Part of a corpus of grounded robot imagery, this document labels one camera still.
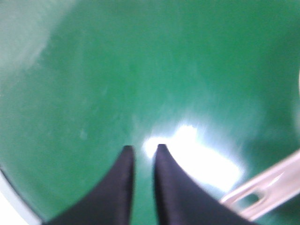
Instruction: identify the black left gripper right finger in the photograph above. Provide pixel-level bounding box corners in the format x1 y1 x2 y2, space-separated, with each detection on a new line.
154 144 251 225

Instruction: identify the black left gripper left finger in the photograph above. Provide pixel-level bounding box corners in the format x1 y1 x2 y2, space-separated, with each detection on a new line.
43 145 135 225

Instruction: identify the beige plastic dustpan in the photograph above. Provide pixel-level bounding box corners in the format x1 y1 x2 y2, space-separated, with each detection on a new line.
220 150 300 221

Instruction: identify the white outer rim left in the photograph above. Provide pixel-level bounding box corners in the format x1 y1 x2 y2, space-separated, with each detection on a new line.
0 170 42 225

